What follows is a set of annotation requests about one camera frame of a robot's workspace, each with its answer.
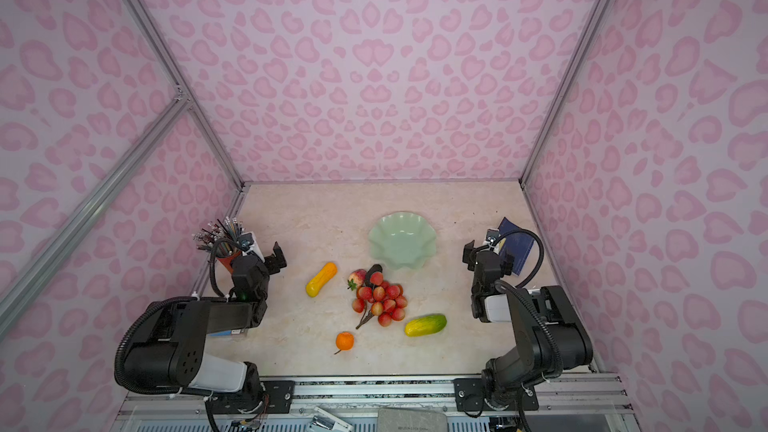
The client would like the red fake strawberry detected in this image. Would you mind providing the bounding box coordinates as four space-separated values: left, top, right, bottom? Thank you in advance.
347 269 367 291

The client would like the dark fake avocado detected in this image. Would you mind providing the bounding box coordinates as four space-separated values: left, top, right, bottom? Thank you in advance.
365 264 383 282

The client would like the small orange fake tangerine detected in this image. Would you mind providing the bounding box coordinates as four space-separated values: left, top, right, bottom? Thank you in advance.
335 332 355 354

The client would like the red fake lychee bunch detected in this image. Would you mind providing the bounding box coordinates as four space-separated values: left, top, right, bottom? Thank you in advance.
351 271 408 330

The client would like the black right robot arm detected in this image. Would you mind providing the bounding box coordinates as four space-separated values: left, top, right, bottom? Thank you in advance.
453 242 594 418

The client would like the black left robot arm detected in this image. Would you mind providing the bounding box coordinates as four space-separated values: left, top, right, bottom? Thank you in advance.
114 244 287 403

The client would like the green scalloped fruit bowl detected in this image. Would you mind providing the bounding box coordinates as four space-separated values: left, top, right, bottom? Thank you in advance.
368 212 437 270

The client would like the red pencil cup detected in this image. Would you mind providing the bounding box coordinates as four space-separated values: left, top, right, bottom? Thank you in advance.
217 251 242 275

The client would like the blue notebook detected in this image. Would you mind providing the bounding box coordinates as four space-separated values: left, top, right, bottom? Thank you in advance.
495 217 535 276

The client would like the coloured marker set box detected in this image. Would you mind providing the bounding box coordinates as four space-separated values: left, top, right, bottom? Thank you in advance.
207 329 249 337

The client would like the grey pad at front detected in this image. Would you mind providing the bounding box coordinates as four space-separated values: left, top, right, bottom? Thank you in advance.
376 408 449 432

